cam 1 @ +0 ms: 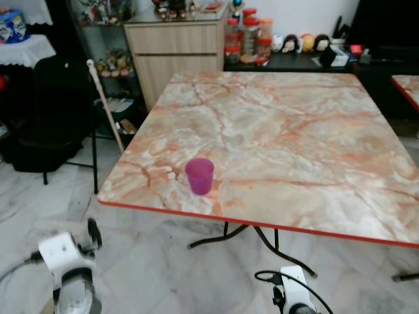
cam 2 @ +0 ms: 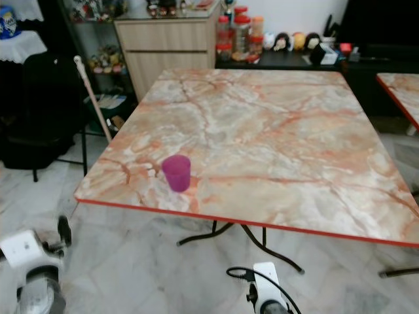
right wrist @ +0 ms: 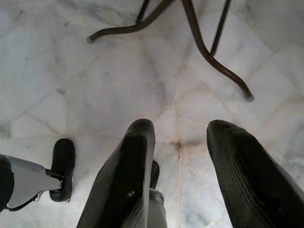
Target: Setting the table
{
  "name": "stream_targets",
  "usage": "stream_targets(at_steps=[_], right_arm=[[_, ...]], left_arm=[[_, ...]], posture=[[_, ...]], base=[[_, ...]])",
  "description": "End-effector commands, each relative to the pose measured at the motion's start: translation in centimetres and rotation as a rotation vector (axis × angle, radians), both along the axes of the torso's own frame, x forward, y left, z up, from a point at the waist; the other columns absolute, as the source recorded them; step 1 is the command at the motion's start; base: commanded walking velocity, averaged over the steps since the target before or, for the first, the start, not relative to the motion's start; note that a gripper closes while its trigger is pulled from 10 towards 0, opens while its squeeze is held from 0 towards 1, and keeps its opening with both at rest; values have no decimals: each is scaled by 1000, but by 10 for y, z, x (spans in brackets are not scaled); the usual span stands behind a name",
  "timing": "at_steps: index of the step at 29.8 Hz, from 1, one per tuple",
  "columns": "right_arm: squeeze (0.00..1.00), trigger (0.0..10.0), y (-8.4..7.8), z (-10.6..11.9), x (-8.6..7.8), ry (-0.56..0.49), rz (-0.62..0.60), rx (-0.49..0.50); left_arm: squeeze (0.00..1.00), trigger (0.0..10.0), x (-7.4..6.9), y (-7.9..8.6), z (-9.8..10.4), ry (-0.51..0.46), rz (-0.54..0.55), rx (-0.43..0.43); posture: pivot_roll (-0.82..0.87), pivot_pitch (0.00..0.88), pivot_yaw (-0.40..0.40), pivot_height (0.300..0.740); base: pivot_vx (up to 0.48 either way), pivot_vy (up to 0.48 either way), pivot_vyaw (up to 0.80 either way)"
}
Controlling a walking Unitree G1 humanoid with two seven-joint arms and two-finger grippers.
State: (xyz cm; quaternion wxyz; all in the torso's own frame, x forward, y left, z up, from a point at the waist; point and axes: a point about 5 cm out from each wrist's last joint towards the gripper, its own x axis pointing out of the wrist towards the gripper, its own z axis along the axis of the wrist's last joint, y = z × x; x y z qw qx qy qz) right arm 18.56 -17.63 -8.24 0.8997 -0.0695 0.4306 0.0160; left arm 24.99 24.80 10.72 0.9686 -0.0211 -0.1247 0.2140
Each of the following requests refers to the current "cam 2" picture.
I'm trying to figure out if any black chair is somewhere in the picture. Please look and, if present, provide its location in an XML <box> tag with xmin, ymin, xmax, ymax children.
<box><xmin>0</xmin><ymin>55</ymin><xmax>88</xmax><ymax>183</ymax></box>

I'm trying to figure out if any purple plastic cup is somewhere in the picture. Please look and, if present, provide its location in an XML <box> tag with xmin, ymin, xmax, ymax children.
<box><xmin>162</xmin><ymin>154</ymin><xmax>192</xmax><ymax>193</ymax></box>

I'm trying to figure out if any orange marble folding table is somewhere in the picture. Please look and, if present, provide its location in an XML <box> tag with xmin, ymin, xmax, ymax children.
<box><xmin>74</xmin><ymin>68</ymin><xmax>419</xmax><ymax>278</ymax></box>

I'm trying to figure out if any glass display shelf unit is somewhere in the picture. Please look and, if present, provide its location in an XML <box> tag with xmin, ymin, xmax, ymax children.
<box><xmin>58</xmin><ymin>0</ymin><xmax>138</xmax><ymax>131</ymax></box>

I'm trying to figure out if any white lace table cloth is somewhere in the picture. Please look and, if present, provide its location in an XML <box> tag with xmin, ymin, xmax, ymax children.
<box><xmin>0</xmin><ymin>30</ymin><xmax>47</xmax><ymax>65</ymax></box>

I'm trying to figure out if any light wooden drawer cabinet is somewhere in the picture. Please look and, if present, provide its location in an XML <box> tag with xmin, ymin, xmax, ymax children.
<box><xmin>114</xmin><ymin>7</ymin><xmax>221</xmax><ymax>102</ymax></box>

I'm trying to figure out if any blue printed box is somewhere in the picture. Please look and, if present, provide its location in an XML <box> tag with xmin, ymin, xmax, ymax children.
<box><xmin>0</xmin><ymin>5</ymin><xmax>21</xmax><ymax>41</ymax></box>

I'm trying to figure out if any white lace curtain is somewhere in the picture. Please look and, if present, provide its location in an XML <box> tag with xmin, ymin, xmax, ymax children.
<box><xmin>10</xmin><ymin>0</ymin><xmax>44</xmax><ymax>22</ymax></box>

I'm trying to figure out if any red-lidded jar with snacks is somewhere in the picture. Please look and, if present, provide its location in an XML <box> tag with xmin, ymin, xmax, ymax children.
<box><xmin>215</xmin><ymin>16</ymin><xmax>234</xmax><ymax>61</ymax></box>

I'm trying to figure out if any black mug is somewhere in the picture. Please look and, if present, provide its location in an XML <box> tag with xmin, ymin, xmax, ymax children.
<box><xmin>309</xmin><ymin>44</ymin><xmax>329</xmax><ymax>65</ymax></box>

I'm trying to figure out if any red-edged marble side table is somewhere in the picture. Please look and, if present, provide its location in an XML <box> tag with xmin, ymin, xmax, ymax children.
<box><xmin>376</xmin><ymin>73</ymin><xmax>419</xmax><ymax>131</ymax></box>

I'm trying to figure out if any black-haired plush doll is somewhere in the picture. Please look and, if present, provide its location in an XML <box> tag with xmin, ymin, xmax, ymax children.
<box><xmin>274</xmin><ymin>33</ymin><xmax>293</xmax><ymax>52</ymax></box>
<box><xmin>305</xmin><ymin>32</ymin><xmax>323</xmax><ymax>52</ymax></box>

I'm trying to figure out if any yellow plush doll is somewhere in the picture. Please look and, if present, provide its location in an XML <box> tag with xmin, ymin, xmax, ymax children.
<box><xmin>291</xmin><ymin>31</ymin><xmax>307</xmax><ymax>51</ymax></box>

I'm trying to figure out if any tall red-lidded plastic jar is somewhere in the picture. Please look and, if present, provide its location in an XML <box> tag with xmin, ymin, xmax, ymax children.
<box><xmin>233</xmin><ymin>14</ymin><xmax>253</xmax><ymax>58</ymax></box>

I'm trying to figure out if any orange-lidded plastic jar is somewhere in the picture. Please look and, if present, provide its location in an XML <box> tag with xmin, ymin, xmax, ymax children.
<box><xmin>250</xmin><ymin>16</ymin><xmax>265</xmax><ymax>38</ymax></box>

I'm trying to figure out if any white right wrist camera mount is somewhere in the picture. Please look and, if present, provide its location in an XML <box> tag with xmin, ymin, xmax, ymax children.
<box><xmin>251</xmin><ymin>261</ymin><xmax>287</xmax><ymax>309</ymax></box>

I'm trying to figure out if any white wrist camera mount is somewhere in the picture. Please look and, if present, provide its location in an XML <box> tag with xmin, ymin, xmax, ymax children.
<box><xmin>251</xmin><ymin>261</ymin><xmax>287</xmax><ymax>309</ymax></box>
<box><xmin>0</xmin><ymin>230</ymin><xmax>67</xmax><ymax>290</ymax></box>

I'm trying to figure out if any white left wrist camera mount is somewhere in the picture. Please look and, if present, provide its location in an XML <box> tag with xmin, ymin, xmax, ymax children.
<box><xmin>0</xmin><ymin>230</ymin><xmax>67</xmax><ymax>290</ymax></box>

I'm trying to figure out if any white broom handle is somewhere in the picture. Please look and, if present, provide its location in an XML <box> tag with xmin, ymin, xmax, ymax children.
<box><xmin>73</xmin><ymin>55</ymin><xmax>113</xmax><ymax>144</ymax></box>

